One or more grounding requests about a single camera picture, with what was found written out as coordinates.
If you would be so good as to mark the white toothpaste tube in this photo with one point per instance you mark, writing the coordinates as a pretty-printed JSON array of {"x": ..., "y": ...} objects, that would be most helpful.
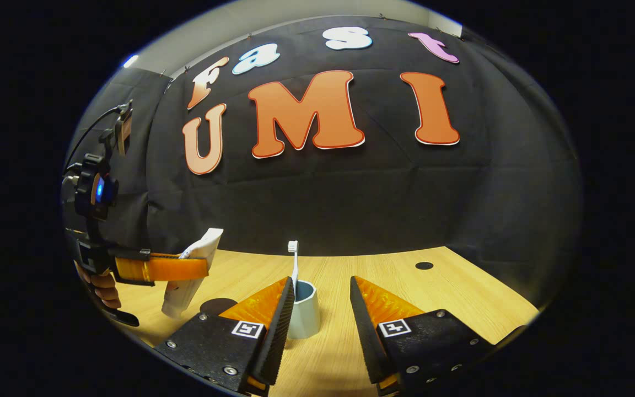
[{"x": 202, "y": 245}]

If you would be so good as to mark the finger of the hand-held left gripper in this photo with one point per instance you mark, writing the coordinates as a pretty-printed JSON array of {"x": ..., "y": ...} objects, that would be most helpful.
[{"x": 174, "y": 268}]

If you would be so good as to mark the bright ceiling light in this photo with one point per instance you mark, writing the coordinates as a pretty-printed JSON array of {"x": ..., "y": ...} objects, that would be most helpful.
[{"x": 130, "y": 60}]

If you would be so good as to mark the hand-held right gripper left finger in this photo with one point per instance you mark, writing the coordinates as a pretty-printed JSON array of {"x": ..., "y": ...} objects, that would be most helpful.
[{"x": 279, "y": 331}]

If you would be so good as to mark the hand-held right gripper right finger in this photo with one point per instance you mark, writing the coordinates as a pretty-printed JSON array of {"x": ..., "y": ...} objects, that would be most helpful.
[{"x": 364, "y": 331}]

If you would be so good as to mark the white toothbrush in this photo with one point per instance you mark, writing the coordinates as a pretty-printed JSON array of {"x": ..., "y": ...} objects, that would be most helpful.
[{"x": 295, "y": 264}]

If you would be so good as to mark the dark round coaster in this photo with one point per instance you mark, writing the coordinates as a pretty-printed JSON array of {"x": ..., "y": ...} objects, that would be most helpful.
[{"x": 217, "y": 306}]

